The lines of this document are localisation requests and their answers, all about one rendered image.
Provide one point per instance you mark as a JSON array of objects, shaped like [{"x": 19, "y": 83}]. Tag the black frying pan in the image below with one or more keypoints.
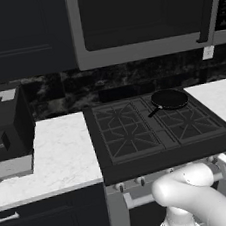
[{"x": 170, "y": 98}]

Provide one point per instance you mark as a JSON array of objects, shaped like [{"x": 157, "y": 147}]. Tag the grey and black microwave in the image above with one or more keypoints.
[{"x": 139, "y": 14}]

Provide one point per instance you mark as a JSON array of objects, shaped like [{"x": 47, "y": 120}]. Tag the silver stove knob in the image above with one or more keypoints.
[
  {"x": 210, "y": 159},
  {"x": 140, "y": 181},
  {"x": 120, "y": 186}
]

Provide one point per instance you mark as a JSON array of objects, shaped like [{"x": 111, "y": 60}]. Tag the dark blue wall cupboard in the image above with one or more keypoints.
[{"x": 20, "y": 33}]

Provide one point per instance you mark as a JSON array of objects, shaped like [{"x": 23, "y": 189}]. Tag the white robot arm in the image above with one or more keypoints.
[{"x": 193, "y": 195}]

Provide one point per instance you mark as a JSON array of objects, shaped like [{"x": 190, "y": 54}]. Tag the white wall outlet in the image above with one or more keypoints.
[{"x": 208, "y": 52}]

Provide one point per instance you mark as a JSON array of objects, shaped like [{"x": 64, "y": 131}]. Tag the black stove with grates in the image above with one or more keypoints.
[{"x": 134, "y": 132}]

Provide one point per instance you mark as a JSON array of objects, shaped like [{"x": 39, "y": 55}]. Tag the grey oven door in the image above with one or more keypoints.
[{"x": 142, "y": 220}]

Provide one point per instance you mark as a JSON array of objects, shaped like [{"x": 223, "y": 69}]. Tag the black and grey countertop appliance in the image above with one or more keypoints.
[{"x": 6, "y": 132}]

